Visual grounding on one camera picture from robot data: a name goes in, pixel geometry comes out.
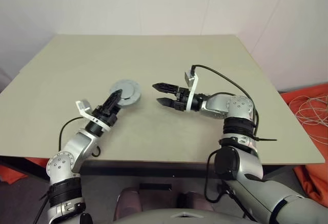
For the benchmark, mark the black rectangular block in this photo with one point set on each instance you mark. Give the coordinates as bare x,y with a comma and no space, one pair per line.
155,186

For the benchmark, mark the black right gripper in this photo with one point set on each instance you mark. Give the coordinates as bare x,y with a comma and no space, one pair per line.
182,98

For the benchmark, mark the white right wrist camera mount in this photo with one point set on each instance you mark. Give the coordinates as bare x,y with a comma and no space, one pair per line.
192,93

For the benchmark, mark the grey robot torso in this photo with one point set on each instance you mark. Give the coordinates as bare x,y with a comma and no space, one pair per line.
166,219

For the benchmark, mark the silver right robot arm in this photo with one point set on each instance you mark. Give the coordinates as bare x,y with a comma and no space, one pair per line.
217,106

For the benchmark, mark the orange cloth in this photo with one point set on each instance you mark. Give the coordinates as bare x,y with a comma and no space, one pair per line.
12,174

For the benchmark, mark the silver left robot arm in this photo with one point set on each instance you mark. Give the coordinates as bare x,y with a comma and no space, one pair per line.
77,144

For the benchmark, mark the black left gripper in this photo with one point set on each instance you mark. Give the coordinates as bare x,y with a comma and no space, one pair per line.
103,113

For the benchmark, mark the orange fabric bag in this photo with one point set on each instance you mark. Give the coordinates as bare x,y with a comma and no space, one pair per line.
307,93

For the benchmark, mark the black table frame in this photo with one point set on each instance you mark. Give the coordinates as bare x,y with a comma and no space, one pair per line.
153,168

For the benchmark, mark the grey round motor lid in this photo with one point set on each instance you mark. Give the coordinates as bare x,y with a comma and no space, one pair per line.
128,88

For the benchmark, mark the dark rounded shape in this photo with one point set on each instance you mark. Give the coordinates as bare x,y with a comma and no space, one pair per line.
128,201

